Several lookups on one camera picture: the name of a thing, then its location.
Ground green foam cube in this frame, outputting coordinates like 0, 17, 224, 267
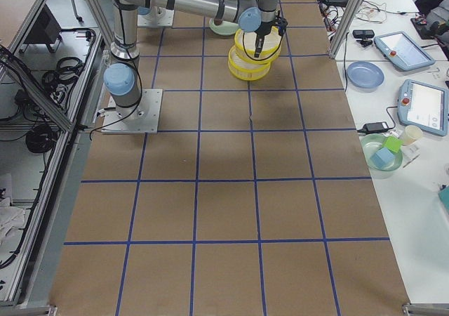
382, 136, 403, 154

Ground blue foam cube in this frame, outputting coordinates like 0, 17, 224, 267
369, 147, 396, 170

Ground green bowl with blocks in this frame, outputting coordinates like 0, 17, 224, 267
361, 133, 403, 172

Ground black power adapter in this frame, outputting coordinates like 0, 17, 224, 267
360, 121, 390, 134

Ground teach pendant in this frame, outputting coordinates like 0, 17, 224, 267
397, 79, 448, 137
373, 31, 435, 71

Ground light green plate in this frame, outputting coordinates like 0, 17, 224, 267
209, 19, 239, 36

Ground paper cup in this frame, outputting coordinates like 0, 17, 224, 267
399, 125, 423, 146

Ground blue plate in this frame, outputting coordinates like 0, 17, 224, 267
347, 61, 384, 88

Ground near teach pendant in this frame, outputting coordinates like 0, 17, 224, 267
397, 79, 448, 137

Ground aluminium frame post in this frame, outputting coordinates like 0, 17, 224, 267
328, 0, 362, 59

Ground yellow steamer layer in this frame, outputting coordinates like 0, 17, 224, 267
227, 46, 271, 81
234, 27, 283, 65

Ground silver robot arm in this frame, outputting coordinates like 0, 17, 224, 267
104, 0, 286, 121

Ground white crumpled cloth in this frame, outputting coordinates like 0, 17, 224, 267
0, 173, 27, 246

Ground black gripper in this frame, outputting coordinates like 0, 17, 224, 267
254, 10, 288, 58

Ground black webcam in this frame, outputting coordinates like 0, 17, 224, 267
352, 29, 375, 48

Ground far teach pendant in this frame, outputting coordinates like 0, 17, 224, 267
373, 31, 435, 71

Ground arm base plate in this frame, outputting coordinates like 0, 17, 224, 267
138, 7, 175, 28
101, 89, 163, 134

